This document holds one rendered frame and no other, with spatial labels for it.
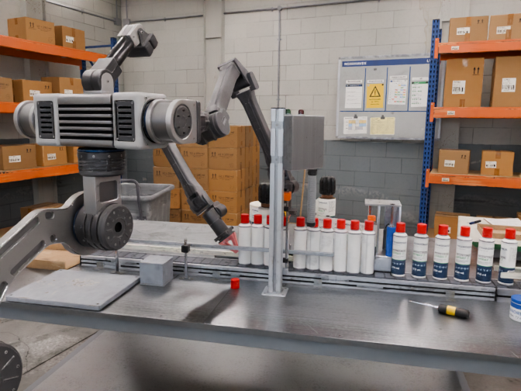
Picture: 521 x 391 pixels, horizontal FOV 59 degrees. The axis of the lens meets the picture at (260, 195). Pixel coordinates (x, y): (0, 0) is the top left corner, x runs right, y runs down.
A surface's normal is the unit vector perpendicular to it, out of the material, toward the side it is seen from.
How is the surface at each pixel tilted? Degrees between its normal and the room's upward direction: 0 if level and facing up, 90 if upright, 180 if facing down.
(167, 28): 90
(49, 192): 90
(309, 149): 90
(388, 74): 90
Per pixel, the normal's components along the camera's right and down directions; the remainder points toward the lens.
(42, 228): 0.91, 0.07
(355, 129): -0.40, 0.14
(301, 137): 0.68, 0.13
